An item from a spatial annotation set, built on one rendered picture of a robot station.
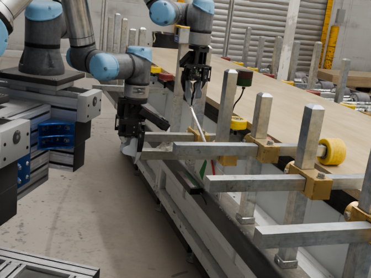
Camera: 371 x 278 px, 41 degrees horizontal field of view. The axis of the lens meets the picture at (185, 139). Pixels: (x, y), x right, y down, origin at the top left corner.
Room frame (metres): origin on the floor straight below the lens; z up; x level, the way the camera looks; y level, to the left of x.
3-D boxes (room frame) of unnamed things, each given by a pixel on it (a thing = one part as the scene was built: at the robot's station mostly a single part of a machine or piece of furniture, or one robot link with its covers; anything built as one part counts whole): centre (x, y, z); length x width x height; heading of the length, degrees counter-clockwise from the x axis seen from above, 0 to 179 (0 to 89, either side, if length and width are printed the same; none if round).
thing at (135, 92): (1.47, 0.16, 1.05); 0.08 x 0.08 x 0.05
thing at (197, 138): (1.84, -0.05, 0.83); 0.13 x 0.06 x 0.05; 20
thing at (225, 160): (1.60, -0.13, 0.85); 0.13 x 0.06 x 0.05; 20
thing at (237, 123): (1.87, -0.19, 0.85); 0.08 x 0.08 x 0.11
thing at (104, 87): (2.74, 0.34, 0.81); 0.43 x 0.03 x 0.04; 110
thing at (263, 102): (1.39, -0.21, 0.86); 0.03 x 0.03 x 0.48; 20
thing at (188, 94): (1.70, 0.00, 1.02); 0.06 x 0.03 x 0.09; 20
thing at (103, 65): (1.41, 0.24, 1.12); 0.11 x 0.11 x 0.08; 49
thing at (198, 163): (1.64, -0.09, 0.75); 0.26 x 0.01 x 0.10; 20
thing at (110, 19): (3.73, 0.65, 0.90); 0.03 x 0.03 x 0.48; 20
